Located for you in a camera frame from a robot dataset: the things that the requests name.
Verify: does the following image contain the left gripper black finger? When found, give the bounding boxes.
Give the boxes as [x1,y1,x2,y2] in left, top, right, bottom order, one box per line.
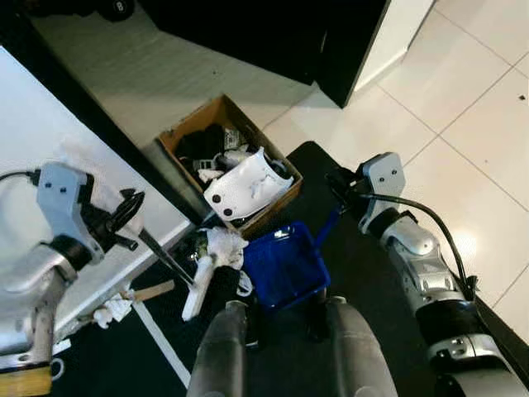
[112,208,143,238]
[114,189,146,220]

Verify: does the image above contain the white brush with dark handle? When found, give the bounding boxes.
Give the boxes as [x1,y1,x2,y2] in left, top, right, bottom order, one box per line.
[136,228,217,322]

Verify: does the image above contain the blue long-handled dustpan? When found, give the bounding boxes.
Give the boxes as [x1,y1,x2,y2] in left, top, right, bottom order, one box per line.
[242,205,343,313]

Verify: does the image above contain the black floor mat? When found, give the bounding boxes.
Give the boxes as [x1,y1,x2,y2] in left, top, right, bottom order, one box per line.
[51,141,529,397]

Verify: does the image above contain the white paper towel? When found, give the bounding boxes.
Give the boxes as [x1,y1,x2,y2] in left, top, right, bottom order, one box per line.
[60,139,135,203]

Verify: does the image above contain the short wooden stick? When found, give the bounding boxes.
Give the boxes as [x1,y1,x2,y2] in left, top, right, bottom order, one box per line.
[131,280,177,304]

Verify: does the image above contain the small white rag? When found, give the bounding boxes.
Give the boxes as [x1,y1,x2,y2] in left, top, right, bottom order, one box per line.
[91,294,133,329]

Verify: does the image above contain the black bundled parts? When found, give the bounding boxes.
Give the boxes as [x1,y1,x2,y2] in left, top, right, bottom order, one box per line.
[175,124,228,170]

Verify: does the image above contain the white plastic shell part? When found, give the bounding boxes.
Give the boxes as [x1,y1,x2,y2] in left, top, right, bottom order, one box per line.
[204,149,295,222]

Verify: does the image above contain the brown cardboard box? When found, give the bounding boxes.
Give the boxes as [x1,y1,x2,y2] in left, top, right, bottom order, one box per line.
[157,93,303,241]

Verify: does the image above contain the white table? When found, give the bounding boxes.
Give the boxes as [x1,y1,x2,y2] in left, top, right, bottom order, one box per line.
[0,45,193,348]

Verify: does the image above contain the white tape line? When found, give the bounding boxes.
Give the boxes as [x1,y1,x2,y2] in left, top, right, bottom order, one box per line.
[132,302,191,390]

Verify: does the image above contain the grey left robot leg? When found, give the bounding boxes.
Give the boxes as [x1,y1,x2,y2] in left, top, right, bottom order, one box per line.
[188,300,250,397]

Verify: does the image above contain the grey robot leg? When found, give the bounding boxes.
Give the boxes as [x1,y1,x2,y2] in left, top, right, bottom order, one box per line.
[188,300,250,397]
[325,296,399,397]

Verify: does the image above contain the grey right robot leg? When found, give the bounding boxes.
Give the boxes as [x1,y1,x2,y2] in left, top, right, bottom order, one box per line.
[325,296,399,397]

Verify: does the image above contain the black cabinet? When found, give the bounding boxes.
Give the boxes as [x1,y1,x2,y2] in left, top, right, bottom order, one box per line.
[136,0,391,110]

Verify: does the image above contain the black caster wheel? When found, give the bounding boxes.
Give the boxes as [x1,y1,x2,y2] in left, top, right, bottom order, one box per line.
[98,0,135,23]

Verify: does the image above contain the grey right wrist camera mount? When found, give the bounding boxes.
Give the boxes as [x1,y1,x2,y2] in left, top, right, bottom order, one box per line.
[357,153,406,218]

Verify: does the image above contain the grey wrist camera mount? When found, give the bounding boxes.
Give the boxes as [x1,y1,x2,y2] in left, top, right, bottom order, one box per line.
[37,162,93,242]
[357,153,406,218]

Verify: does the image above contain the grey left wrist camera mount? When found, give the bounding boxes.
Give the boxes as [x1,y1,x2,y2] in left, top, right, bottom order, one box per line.
[37,162,93,242]

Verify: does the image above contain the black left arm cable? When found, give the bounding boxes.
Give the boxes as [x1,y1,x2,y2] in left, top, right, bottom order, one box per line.
[0,169,42,185]

